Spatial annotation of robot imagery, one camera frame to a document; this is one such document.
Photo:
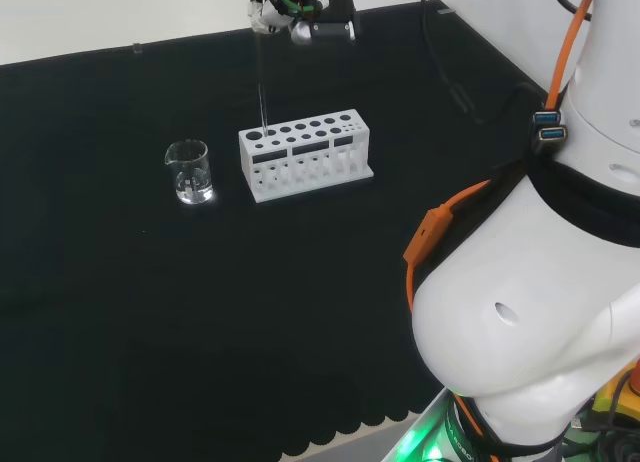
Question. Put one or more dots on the black bench cloth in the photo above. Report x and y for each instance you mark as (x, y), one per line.
(150, 307)

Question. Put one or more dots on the clear cloth clip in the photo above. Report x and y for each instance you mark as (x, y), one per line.
(446, 12)
(137, 48)

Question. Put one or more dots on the yellow stop button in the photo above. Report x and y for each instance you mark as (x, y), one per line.
(607, 397)

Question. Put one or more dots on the clear glass rod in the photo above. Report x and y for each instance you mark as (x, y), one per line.
(263, 112)

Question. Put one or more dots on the small clear glass beaker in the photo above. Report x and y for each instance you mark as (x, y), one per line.
(192, 179)

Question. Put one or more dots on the white test tube rack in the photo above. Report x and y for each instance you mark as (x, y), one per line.
(280, 144)

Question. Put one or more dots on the blue USB plug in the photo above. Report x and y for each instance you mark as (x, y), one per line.
(547, 117)

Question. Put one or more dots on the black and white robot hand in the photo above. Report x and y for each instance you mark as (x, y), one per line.
(330, 2)

